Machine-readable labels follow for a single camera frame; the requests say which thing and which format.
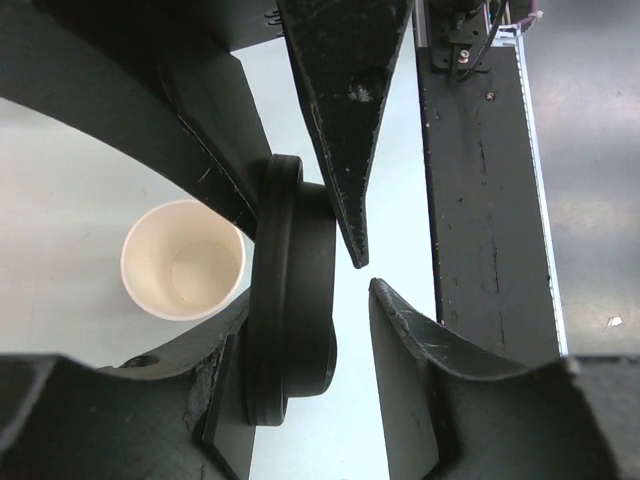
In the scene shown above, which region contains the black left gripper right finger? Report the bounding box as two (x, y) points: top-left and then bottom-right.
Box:
(369, 278), (639, 479)

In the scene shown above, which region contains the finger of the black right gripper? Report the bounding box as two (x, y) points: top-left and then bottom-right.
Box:
(277, 1), (412, 268)
(1, 1), (271, 236)

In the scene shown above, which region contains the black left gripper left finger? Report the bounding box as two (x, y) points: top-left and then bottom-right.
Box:
(1, 294), (255, 479)

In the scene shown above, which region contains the single black cup lid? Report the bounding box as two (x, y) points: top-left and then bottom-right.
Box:
(245, 155), (337, 426)

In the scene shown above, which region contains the single brown paper cup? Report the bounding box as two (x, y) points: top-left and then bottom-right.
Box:
(120, 199), (246, 322)

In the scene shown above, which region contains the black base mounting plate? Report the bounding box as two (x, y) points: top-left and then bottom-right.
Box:
(414, 1), (564, 365)

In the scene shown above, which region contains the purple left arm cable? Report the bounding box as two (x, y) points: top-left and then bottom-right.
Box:
(519, 0), (546, 31)

